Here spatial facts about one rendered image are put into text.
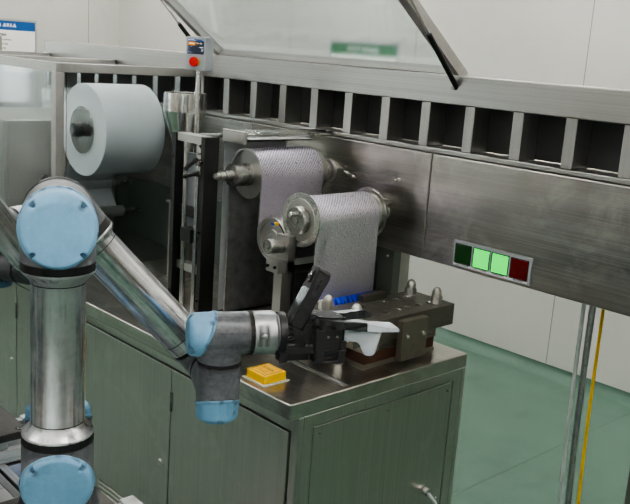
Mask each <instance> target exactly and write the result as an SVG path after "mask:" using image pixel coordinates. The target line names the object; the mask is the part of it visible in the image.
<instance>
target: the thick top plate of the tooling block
mask: <svg viewBox="0 0 630 504"><path fill-rule="evenodd" d="M404 292H405V291H404ZM404 292H400V293H395V294H390V295H387V298H385V299H380V300H375V301H370V302H365V303H363V302H360V301H355V302H350V303H345V304H340V305H335V306H334V310H351V309H352V306H353V305H354V304H356V303H358V304H360V305H361V307H362V310H366V311H367V312H368V313H370V314H371V317H368V318H363V320H366V321H379V322H390V323H391V324H393V325H394V326H396V327H398V321H399V320H402V319H406V318H410V317H415V316H419V315H426V316H429V318H428V328H427V330H430V329H434V328H438V327H442V326H446V325H450V324H453V314H454V305H455V304H454V303H451V302H448V301H445V300H442V302H443V303H442V304H432V303H430V298H431V296H429V295H426V294H423V293H420V292H417V295H416V296H408V295H405V294H404ZM395 338H397V332H382V334H381V337H380V340H379V342H383V341H387V340H391V339H395ZM346 347H349V348H351V349H355V348H359V347H360V345H359V344H358V343H357V342H351V341H349V342H347V345H346Z"/></svg>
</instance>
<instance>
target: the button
mask: <svg viewBox="0 0 630 504"><path fill-rule="evenodd" d="M247 377H249V378H251V379H253V380H255V381H257V382H259V383H261V384H263V385H266V384H270V383H274V382H278V381H281V380H285V379H286V371H284V370H282V369H280V368H278V367H276V366H273V365H271V364H269V363H267V364H262V365H258V366H254V367H250V368H247Z"/></svg>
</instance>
